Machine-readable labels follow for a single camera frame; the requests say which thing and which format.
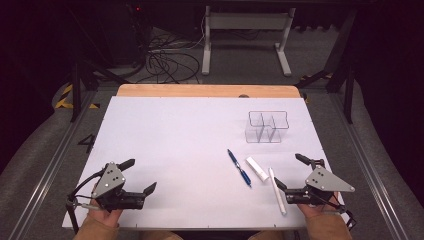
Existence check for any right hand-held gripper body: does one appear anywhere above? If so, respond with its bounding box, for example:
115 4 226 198
284 159 356 214

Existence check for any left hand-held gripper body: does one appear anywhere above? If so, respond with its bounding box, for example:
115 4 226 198
90 161 148 212

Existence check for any white pen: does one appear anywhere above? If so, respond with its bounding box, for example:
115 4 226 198
268 167 288 216

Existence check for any short white stick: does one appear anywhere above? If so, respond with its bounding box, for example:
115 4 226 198
245 156 270 183

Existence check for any blue pen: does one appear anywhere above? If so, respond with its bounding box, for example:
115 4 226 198
227 148 253 189

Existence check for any clear plastic pen holder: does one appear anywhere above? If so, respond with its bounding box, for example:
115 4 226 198
244 110 290 144

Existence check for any person's right hand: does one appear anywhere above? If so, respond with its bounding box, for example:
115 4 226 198
297 192 344 222

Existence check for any person's left hand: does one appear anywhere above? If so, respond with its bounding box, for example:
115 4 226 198
87 197 124 228

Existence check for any white table cover sheet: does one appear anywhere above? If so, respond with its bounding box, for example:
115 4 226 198
61 95 348 231

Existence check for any person's left leg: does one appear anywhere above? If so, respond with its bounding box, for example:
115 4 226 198
139 230 184 240

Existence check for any person's leg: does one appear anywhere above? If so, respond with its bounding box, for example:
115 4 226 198
139 230 184 240
248 230 292 240

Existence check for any person's right leg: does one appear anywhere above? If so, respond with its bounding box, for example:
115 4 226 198
248 230 292 240

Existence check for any black metal stand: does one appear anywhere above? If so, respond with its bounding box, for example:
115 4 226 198
68 59 132 123
294 9 357 125

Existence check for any yellow black hazard tape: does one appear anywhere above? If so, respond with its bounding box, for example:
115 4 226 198
54 83 101 110

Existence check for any black equipment case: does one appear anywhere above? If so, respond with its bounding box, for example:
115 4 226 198
108 0 152 68

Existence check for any left hand-held gripper cable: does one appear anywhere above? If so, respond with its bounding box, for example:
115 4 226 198
65 168 108 234

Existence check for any hand-held gripper cable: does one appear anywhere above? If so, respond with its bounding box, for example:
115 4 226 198
339 205 357 232
65 168 108 234

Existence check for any aluminium floor rail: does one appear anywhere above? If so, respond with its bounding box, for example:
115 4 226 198
8 89 98 240
328 93 414 240

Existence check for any right hand-held gripper cable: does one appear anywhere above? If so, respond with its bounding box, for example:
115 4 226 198
339 205 357 232

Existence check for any tangle of black floor cables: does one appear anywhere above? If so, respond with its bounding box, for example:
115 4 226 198
133 26 204 85

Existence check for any white metal desk frame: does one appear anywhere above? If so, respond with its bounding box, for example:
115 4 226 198
201 4 297 78

